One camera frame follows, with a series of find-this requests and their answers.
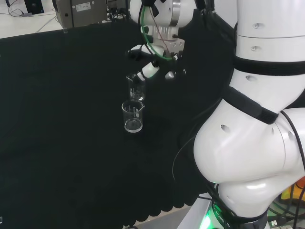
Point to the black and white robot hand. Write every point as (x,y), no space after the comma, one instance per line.
(172,46)

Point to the small clear glass beaker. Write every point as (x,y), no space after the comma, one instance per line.
(138,91)

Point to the clear glass beaker with spout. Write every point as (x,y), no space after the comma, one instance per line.
(133,119)

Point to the grey metal equipment box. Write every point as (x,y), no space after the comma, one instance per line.
(85,12)

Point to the black bench cloth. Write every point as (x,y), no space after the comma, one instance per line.
(59,119)

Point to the black box device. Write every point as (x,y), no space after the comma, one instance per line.
(33,5)

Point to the yellow stop button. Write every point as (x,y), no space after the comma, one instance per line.
(300,190)

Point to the white plug connector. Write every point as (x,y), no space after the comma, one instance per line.
(274,222)

